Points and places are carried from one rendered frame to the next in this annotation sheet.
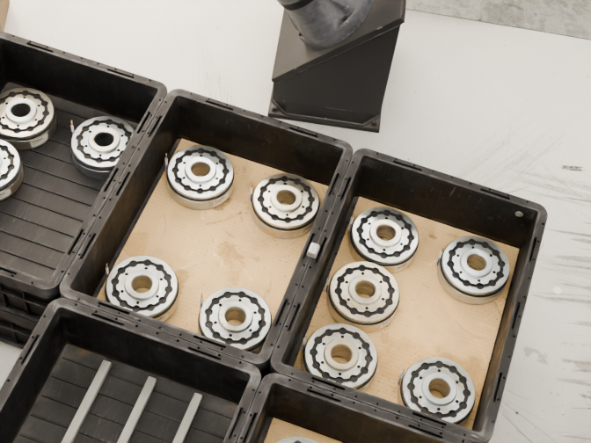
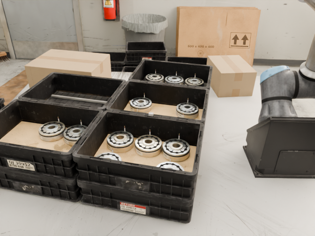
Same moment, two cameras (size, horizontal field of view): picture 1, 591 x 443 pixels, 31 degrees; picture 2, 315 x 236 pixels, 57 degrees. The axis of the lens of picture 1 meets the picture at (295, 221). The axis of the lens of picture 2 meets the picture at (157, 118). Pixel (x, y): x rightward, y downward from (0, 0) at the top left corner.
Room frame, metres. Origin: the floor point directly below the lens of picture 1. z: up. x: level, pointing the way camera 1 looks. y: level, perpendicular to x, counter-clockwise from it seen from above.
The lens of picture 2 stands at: (0.82, -0.99, 1.51)
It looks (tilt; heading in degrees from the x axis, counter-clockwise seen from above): 32 degrees down; 90
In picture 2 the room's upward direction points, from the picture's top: 1 degrees clockwise
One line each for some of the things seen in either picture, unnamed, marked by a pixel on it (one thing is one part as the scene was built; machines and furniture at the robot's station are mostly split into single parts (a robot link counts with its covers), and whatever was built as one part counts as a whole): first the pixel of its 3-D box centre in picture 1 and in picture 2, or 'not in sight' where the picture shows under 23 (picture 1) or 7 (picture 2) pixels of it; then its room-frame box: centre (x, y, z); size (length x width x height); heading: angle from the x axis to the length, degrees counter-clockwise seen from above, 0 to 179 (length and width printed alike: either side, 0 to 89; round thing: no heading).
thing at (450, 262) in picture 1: (475, 265); (169, 172); (0.87, -0.27, 0.86); 0.10 x 0.10 x 0.01
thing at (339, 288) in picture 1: (364, 291); (148, 143); (0.79, -0.11, 0.86); 0.10 x 0.10 x 0.01
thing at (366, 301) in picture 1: (364, 289); (148, 141); (0.79, -0.11, 0.86); 0.05 x 0.05 x 0.01
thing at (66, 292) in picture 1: (215, 219); (161, 100); (0.84, 0.11, 0.92); 0.40 x 0.30 x 0.02; 168
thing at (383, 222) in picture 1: (385, 233); (176, 145); (0.90, -0.14, 0.86); 0.05 x 0.05 x 0.01
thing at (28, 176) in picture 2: not in sight; (47, 158); (0.39, -0.09, 0.76); 0.40 x 0.30 x 0.12; 168
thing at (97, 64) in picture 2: not in sight; (71, 75); (0.30, 0.64, 0.80); 0.40 x 0.30 x 0.20; 169
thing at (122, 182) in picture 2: (409, 305); (143, 151); (0.78, -0.18, 0.87); 0.40 x 0.30 x 0.11; 168
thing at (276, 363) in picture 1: (415, 286); (143, 140); (0.78, -0.18, 0.92); 0.40 x 0.30 x 0.02; 168
